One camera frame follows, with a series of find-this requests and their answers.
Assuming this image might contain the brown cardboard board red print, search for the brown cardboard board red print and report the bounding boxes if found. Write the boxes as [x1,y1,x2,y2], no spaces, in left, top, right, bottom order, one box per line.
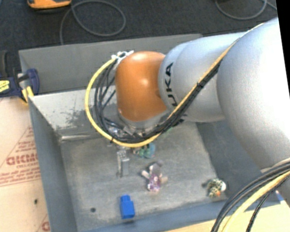
[0,93,51,232]

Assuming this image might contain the blue plastic block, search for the blue plastic block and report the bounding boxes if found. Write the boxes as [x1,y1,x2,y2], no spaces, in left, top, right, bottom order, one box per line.
[117,194,136,221]

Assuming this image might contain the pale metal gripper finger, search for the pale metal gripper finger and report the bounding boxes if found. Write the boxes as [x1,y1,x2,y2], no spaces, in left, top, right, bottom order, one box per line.
[119,148,133,177]
[112,149,127,179]

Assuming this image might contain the purple toy doll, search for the purple toy doll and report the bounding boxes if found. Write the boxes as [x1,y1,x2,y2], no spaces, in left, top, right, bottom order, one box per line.
[139,159,171,195]

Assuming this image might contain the spotted toy animal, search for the spotted toy animal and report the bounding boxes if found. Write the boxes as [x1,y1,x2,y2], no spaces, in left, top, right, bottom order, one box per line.
[204,176,229,199]

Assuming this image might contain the grey metal bin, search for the grey metal bin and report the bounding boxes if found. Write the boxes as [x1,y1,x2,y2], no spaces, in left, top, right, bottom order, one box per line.
[18,15,284,232]

